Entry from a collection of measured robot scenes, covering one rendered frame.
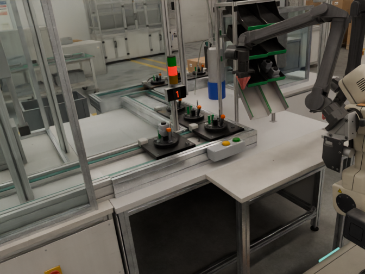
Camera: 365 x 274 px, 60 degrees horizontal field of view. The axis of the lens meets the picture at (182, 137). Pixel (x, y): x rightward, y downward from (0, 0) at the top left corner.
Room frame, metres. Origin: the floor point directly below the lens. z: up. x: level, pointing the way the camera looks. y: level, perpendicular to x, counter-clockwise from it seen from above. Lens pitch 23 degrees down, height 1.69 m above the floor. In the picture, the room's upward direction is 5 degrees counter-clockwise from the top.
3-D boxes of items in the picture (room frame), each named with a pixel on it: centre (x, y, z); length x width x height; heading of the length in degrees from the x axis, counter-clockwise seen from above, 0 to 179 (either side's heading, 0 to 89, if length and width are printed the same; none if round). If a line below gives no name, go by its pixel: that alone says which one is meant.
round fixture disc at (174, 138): (1.63, 0.09, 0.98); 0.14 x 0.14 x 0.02
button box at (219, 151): (1.56, -0.23, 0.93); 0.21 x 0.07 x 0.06; 119
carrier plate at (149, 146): (1.63, 0.09, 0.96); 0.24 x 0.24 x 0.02; 29
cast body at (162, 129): (1.64, 0.10, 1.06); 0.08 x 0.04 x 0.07; 29
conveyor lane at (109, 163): (1.67, 0.07, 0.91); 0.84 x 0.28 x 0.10; 119
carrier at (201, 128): (1.79, -0.20, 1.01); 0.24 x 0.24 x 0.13; 29
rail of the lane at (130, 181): (1.53, -0.03, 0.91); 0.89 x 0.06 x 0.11; 119
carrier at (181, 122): (2.00, -0.09, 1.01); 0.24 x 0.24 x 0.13; 29
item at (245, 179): (1.72, -0.46, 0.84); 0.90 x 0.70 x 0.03; 119
